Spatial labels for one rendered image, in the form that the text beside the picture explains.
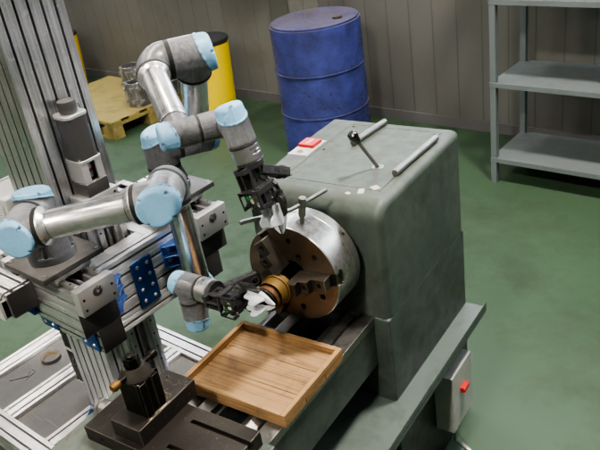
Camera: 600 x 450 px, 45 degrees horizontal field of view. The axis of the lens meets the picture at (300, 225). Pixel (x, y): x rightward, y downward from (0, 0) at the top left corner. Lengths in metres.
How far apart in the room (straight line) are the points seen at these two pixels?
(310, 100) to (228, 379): 3.46
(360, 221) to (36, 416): 1.80
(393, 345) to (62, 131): 1.24
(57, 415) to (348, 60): 3.19
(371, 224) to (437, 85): 3.82
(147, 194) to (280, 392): 0.64
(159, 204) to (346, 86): 3.49
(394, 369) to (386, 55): 3.96
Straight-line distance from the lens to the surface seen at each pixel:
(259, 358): 2.18
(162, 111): 1.96
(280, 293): 2.05
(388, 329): 2.30
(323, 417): 2.17
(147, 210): 2.01
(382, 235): 2.13
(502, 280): 3.99
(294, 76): 5.32
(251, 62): 7.00
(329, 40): 5.22
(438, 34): 5.73
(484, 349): 3.53
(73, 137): 2.44
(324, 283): 2.05
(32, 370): 3.65
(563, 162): 4.83
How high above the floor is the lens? 2.22
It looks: 28 degrees down
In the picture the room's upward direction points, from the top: 9 degrees counter-clockwise
